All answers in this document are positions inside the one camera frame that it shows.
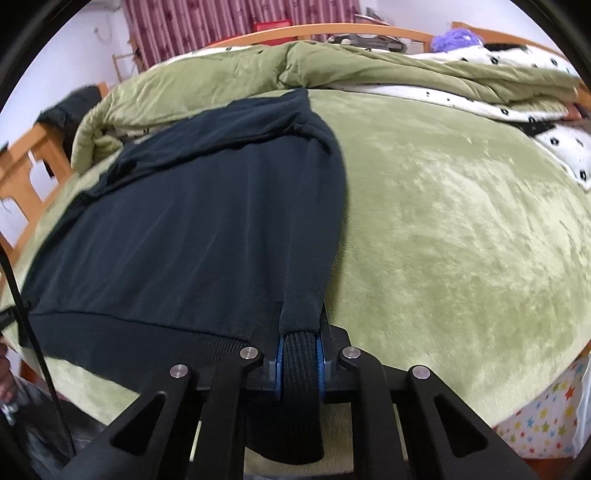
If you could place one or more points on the person's left hand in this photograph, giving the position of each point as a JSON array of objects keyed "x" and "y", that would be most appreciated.
[{"x": 5, "y": 374}]

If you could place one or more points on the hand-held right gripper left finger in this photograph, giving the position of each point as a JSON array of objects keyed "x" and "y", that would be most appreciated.
[{"x": 278, "y": 364}]

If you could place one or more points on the pile of boxes and clutter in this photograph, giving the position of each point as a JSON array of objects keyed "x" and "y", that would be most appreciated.
[{"x": 369, "y": 41}]

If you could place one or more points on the black jacket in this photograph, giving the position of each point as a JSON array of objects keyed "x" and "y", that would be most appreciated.
[{"x": 74, "y": 106}]

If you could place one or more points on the purple plush toy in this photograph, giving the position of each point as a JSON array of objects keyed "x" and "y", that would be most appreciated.
[{"x": 455, "y": 39}]

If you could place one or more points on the wooden coat rack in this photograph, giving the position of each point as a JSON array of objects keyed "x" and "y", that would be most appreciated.
[{"x": 117, "y": 69}]

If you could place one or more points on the white floral pillow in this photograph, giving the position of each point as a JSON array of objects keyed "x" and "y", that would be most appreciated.
[{"x": 572, "y": 152}]

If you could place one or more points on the red chair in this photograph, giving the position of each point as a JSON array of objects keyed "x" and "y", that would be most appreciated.
[{"x": 272, "y": 24}]

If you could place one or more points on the star-print cloth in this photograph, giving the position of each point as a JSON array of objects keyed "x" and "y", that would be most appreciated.
[{"x": 540, "y": 415}]

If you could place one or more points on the wooden bed frame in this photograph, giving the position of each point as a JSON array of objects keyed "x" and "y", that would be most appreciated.
[{"x": 27, "y": 152}]

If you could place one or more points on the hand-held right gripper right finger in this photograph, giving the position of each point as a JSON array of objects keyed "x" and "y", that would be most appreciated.
[{"x": 321, "y": 364}]

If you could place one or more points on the maroon striped curtain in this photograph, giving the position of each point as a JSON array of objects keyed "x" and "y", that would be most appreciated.
[{"x": 184, "y": 23}]

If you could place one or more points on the black sweatshirt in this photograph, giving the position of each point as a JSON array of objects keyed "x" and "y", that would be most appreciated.
[{"x": 184, "y": 230}]

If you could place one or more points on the green quilt with floral lining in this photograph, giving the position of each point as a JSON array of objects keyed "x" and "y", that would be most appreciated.
[{"x": 207, "y": 83}]

